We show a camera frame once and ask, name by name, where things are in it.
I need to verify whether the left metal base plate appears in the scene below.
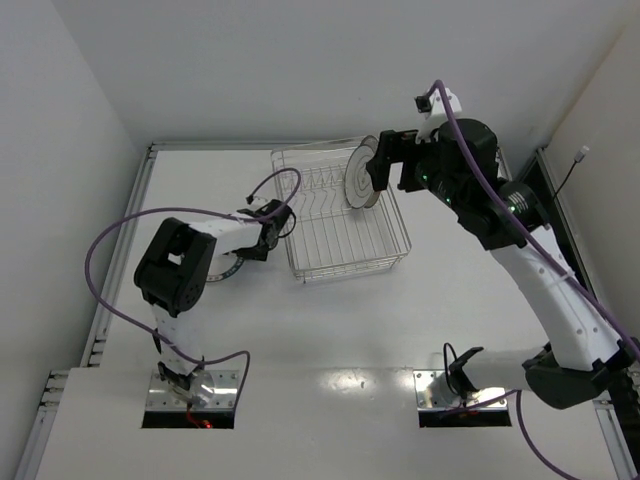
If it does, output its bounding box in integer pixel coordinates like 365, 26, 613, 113
145, 370, 239, 413

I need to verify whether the orange sunburst plate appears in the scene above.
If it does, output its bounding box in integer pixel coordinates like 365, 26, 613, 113
355, 135, 379, 208

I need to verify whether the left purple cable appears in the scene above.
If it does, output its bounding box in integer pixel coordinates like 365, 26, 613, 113
84, 167, 302, 401

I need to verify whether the green rimmed plate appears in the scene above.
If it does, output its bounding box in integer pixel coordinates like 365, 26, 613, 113
206, 257, 245, 283

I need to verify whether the black rimmed white plate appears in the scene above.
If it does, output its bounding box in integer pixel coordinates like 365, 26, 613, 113
343, 145, 379, 209

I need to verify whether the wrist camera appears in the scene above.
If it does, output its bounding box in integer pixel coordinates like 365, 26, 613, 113
415, 87, 462, 144
246, 196, 281, 217

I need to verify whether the metal base plate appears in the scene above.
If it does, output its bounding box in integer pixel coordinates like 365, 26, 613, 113
145, 370, 239, 413
413, 370, 508, 413

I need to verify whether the black wall cable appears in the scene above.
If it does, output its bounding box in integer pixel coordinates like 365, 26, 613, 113
553, 145, 591, 200

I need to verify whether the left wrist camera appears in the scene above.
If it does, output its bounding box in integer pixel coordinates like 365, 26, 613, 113
246, 196, 281, 217

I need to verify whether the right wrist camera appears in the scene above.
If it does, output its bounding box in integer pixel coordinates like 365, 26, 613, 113
415, 87, 462, 144

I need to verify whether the purple cable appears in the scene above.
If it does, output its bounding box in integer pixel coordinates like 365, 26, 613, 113
84, 167, 302, 401
429, 79, 640, 480

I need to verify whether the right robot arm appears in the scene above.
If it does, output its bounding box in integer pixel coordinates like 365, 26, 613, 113
366, 119, 634, 410

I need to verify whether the right black base cable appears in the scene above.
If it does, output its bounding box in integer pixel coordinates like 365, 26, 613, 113
442, 340, 466, 401

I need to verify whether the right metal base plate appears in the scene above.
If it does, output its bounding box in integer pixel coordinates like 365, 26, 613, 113
413, 370, 508, 413

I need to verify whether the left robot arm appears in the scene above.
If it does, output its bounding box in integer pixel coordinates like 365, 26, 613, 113
134, 199, 295, 407

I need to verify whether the wire dish rack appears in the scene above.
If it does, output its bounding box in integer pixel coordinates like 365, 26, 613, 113
271, 136, 411, 283

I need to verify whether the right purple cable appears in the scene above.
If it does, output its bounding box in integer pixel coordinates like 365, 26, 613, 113
429, 79, 640, 480

